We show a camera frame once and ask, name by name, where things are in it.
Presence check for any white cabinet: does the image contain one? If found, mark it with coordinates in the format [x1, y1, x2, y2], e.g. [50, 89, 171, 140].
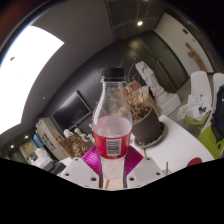
[34, 116, 68, 162]

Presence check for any brown wooden relief carving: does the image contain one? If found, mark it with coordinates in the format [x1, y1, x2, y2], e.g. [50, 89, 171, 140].
[59, 131, 95, 158]

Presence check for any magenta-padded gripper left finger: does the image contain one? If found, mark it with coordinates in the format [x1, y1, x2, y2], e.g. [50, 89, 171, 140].
[60, 145, 102, 190]

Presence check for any clear red-labelled water bottle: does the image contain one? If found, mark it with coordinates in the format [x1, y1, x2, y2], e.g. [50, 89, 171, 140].
[91, 67, 134, 181]

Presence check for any loose papers pile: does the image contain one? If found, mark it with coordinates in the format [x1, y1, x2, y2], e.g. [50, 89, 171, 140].
[186, 94, 213, 118]

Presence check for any white statue pedestal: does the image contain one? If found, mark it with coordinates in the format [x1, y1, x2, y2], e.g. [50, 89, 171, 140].
[156, 91, 183, 117]

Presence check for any wooden figure sculpture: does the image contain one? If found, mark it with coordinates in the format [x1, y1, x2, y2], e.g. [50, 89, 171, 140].
[184, 42, 208, 72]

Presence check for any bright ceiling light panel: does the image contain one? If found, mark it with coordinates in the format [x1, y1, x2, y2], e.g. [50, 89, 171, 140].
[0, 25, 65, 135]

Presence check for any black wall screen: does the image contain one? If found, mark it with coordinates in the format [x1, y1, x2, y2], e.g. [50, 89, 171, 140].
[52, 90, 93, 132]

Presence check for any white plaster statue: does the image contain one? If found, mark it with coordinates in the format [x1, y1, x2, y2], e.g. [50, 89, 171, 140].
[134, 60, 166, 98]

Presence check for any dark double door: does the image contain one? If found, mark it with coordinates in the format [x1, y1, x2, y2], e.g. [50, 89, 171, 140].
[133, 31, 188, 94]

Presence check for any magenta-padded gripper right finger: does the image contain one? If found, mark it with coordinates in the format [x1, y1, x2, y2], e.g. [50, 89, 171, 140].
[123, 145, 165, 190]

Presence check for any dried plant in grey pot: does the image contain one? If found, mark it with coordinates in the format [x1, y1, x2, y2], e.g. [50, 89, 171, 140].
[119, 59, 164, 146]

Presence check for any grey plant saucer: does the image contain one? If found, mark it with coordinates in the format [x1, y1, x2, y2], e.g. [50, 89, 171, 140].
[134, 121, 167, 149]

